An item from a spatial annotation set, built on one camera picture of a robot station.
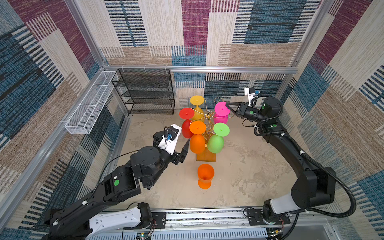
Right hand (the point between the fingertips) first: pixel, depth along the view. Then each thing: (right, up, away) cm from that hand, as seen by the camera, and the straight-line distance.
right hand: (225, 106), depth 72 cm
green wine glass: (-4, -17, +1) cm, 17 cm away
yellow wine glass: (-13, +4, +7) cm, 16 cm away
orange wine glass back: (-9, -32, +4) cm, 34 cm away
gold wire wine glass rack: (-7, -4, +3) cm, 9 cm away
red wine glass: (-18, -3, +2) cm, 19 cm away
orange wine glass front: (-13, -16, +2) cm, 21 cm away
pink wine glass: (-2, -1, +1) cm, 3 cm away
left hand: (-20, -12, -17) cm, 29 cm away
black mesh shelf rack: (-50, +16, +39) cm, 65 cm away
